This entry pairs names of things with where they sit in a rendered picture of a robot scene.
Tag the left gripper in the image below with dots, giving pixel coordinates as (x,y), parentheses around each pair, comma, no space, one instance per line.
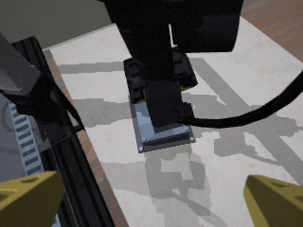
(137,72)

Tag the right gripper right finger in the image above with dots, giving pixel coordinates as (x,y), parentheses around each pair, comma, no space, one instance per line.
(272,202)

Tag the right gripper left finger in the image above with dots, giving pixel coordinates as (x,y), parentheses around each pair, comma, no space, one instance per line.
(31,201)

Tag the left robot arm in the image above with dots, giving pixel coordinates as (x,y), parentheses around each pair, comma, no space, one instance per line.
(197,26)

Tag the black metal crossbar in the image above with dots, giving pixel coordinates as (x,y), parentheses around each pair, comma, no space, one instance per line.
(82,188)

